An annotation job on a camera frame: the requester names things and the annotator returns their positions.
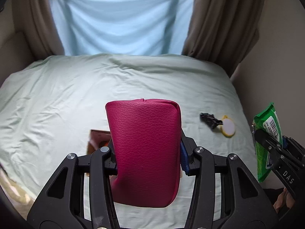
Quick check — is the brown drape curtain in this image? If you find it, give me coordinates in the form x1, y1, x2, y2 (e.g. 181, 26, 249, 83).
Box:
182, 0, 265, 76
12, 0, 64, 60

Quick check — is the magenta leather pouch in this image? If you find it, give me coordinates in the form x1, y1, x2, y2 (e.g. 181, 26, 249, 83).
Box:
105, 99, 181, 208

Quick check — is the pale green bed sheet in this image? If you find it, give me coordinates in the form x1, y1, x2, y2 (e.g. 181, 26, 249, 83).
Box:
1, 54, 262, 228

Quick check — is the green wet wipes pack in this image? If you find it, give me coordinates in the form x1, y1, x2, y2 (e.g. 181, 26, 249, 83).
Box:
252, 102, 283, 182

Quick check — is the cardboard box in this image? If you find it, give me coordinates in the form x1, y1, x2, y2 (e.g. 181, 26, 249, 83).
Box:
86, 129, 111, 155

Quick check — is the light blue sheer curtain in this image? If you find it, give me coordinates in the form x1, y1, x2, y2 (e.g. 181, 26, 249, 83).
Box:
49, 0, 194, 56

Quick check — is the brown left drape curtain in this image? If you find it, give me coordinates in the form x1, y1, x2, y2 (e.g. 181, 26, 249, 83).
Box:
12, 0, 64, 60

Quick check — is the yellow rimmed white mesh sponge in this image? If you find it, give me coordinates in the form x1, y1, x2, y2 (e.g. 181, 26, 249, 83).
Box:
220, 115, 236, 138

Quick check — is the person's right hand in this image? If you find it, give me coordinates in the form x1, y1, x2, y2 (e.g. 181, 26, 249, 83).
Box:
274, 187, 295, 213

